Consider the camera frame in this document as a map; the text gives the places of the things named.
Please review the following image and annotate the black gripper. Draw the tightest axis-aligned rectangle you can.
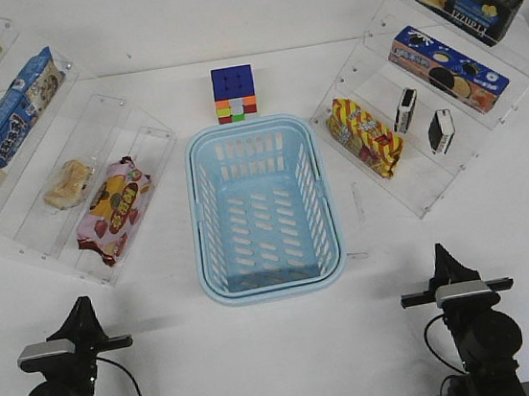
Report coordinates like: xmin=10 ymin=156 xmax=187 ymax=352
xmin=46 ymin=296 xmax=133 ymax=356
xmin=400 ymin=244 xmax=514 ymax=309

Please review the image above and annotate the bread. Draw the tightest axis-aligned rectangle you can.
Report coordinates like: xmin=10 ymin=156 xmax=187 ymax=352
xmin=43 ymin=159 xmax=94 ymax=211

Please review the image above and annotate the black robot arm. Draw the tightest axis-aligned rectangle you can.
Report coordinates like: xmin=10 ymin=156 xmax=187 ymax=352
xmin=17 ymin=296 xmax=132 ymax=396
xmin=401 ymin=244 xmax=526 ymax=396

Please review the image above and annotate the black white tissue pack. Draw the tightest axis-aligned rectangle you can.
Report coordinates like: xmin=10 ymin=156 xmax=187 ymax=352
xmin=394 ymin=87 xmax=417 ymax=133

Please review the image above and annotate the light blue plastic basket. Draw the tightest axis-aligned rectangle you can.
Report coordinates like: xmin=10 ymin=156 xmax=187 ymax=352
xmin=185 ymin=114 xmax=347 ymax=306

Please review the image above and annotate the pink strawberry snack pack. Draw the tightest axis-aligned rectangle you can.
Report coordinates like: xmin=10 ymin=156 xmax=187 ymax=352
xmin=76 ymin=156 xmax=153 ymax=267

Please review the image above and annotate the red yellow striped snack bag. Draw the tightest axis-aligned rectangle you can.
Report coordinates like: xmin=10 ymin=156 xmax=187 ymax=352
xmin=327 ymin=98 xmax=404 ymax=179

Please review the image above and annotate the clear acrylic right shelf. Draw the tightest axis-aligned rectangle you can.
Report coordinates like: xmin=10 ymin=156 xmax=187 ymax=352
xmin=310 ymin=0 xmax=529 ymax=217

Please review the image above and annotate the clear acrylic shelf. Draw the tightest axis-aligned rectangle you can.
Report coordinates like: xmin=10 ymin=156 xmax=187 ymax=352
xmin=0 ymin=17 xmax=176 ymax=285
xmin=310 ymin=0 xmax=529 ymax=217

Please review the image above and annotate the clear acrylic left shelf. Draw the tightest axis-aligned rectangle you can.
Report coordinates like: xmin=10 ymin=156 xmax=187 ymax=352
xmin=0 ymin=17 xmax=176 ymax=285

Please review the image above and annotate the blue orange cookie box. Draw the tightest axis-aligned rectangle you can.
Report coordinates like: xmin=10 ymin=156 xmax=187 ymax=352
xmin=388 ymin=26 xmax=510 ymax=114

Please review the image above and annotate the colourful puzzle cube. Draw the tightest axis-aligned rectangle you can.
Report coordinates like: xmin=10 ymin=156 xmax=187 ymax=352
xmin=210 ymin=64 xmax=258 ymax=124

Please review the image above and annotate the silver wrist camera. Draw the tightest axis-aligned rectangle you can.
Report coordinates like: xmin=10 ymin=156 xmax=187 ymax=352
xmin=17 ymin=338 xmax=76 ymax=373
xmin=435 ymin=280 xmax=492 ymax=309

